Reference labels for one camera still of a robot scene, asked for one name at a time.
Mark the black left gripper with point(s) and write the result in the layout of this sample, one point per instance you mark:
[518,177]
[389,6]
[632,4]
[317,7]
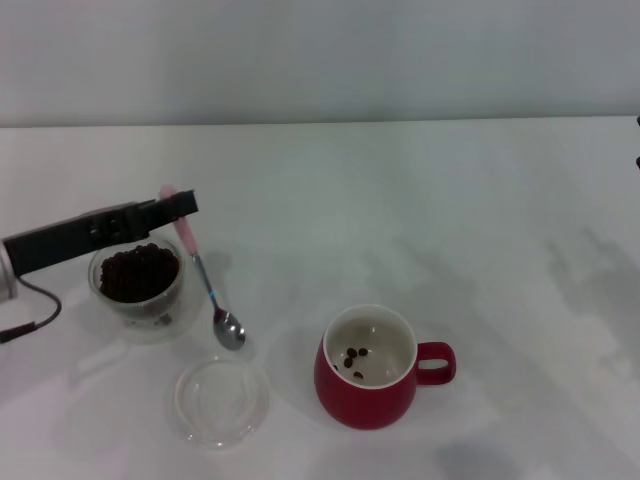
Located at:
[65,240]

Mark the pile of coffee beans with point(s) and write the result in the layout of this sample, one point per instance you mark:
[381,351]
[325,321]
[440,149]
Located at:
[135,275]

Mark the clear glass cup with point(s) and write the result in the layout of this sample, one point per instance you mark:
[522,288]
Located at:
[150,321]

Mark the clear glass lid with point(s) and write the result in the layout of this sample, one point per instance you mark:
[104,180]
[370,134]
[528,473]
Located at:
[225,395]

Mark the red mug white inside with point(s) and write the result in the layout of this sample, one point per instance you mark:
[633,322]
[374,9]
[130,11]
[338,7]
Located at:
[360,410]

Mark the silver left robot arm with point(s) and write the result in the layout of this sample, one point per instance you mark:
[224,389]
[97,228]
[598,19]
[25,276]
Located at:
[6,280]

